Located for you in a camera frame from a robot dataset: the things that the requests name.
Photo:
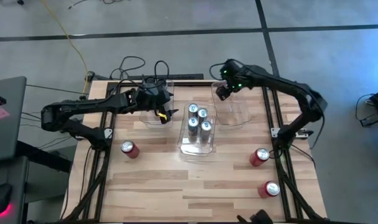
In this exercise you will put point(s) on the black computer mouse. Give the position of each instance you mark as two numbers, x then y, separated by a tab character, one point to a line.
1	196

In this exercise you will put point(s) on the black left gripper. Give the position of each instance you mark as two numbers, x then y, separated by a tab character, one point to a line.
151	98

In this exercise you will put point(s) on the black table clamp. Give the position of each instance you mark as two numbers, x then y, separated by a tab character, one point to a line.
90	76

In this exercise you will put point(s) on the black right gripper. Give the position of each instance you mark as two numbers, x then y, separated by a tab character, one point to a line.
233	76

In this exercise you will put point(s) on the red cola can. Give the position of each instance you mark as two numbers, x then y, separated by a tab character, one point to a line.
269	189
129	149
260	156

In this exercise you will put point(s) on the black blurry object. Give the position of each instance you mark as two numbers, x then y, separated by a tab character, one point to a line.
260	217

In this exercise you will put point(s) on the silver corner bracket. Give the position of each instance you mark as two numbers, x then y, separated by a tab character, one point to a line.
276	133
108	133

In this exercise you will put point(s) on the black chair caster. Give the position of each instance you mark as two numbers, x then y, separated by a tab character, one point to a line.
20	2

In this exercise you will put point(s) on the black metal table frame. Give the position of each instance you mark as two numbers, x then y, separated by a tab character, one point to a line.
111	84

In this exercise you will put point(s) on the clear plastic bin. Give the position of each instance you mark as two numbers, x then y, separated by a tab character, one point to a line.
235	115
151	121
191	147

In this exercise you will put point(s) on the dark grey desk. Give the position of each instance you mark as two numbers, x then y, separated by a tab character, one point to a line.
19	186

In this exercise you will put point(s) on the white tape strip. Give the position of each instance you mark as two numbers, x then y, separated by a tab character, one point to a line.
286	81

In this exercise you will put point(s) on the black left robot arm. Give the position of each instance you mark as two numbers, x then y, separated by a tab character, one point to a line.
92	105

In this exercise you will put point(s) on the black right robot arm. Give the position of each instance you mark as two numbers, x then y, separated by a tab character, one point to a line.
279	82

